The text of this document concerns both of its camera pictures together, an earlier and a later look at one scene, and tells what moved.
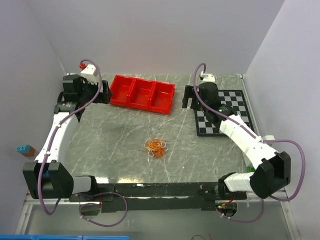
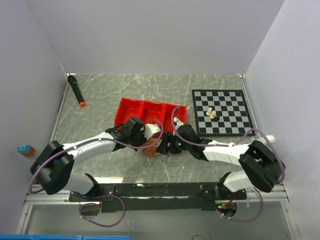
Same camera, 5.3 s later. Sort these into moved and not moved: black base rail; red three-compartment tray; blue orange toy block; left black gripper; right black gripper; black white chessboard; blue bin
Moved: left black gripper; red three-compartment tray; right black gripper
Not moved: black base rail; blue orange toy block; blue bin; black white chessboard
